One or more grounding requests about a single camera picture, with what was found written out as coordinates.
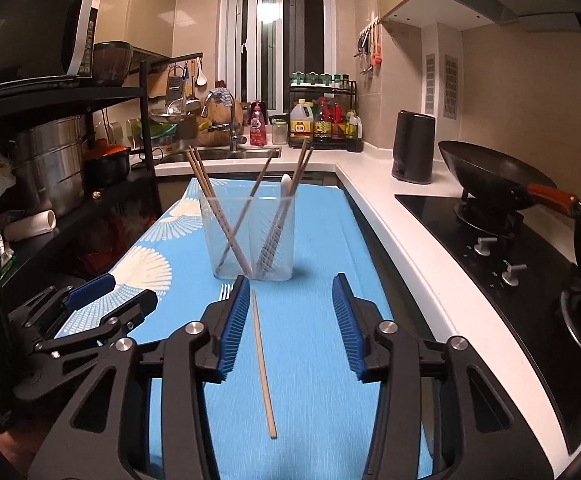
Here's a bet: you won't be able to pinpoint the wooden cutting board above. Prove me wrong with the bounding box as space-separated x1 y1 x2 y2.
198 100 244 148

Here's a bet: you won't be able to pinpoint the black gas cooktop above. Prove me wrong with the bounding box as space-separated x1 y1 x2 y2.
394 192 581 456

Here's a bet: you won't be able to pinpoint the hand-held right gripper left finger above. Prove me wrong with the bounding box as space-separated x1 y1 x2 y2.
28 275 252 480

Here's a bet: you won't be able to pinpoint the black microwave oven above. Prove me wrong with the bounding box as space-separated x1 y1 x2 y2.
0 0 100 95

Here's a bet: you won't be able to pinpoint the red dish soap bottle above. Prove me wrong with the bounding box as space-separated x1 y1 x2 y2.
249 101 267 147

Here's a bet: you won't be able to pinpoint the steel stock pot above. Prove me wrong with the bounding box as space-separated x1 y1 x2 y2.
9 115 87 216

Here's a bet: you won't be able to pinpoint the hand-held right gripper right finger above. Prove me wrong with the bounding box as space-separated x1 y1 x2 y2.
331 272 555 480

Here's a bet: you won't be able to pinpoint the brown round container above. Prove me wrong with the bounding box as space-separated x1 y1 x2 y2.
93 41 134 87

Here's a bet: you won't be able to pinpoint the black wok red-brown handle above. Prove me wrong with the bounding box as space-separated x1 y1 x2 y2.
437 140 581 218

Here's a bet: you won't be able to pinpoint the grey wall vent grille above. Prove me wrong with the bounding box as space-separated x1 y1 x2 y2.
443 55 458 120
424 54 436 116

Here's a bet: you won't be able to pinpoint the hanging kitchen scissors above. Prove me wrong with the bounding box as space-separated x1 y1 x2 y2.
354 27 373 75

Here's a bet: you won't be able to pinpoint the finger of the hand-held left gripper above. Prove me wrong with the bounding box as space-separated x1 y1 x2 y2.
9 274 117 332
30 288 160 358

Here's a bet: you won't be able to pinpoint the black electric kettle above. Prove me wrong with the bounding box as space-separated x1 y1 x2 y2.
391 109 436 184

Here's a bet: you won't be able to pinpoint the glass jar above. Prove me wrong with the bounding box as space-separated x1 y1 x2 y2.
270 117 290 146

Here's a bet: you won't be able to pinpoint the white framed window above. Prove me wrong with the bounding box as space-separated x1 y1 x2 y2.
218 0 338 128

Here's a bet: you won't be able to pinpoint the black shelf rack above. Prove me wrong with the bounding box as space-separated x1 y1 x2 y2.
0 52 204 286

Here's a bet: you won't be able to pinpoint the chrome faucet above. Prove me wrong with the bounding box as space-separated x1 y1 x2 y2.
201 89 247 153

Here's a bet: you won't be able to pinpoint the red cooking pot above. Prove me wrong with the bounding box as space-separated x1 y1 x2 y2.
83 144 132 188

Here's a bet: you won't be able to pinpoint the white spoon striped handle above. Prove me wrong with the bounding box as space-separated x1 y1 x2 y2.
265 173 294 271

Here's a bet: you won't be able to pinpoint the red sauce bottle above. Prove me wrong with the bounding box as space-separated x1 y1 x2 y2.
314 99 332 141

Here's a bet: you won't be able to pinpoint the green bowl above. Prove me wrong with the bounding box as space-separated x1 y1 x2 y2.
148 121 178 142

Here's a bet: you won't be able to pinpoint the white roll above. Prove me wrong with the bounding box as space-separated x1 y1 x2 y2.
3 209 58 241

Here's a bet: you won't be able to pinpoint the steel sink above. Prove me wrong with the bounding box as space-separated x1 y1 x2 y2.
158 145 282 164

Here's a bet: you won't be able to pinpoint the yellow oil bottle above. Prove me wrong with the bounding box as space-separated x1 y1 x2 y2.
289 101 316 142

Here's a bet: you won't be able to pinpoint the blue white patterned tablecloth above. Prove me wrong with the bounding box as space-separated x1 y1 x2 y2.
53 175 433 480

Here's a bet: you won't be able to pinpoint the clear plastic container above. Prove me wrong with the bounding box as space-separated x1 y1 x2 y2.
198 195 297 282

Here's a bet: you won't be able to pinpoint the black spice rack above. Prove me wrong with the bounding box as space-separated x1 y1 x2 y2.
289 71 364 153

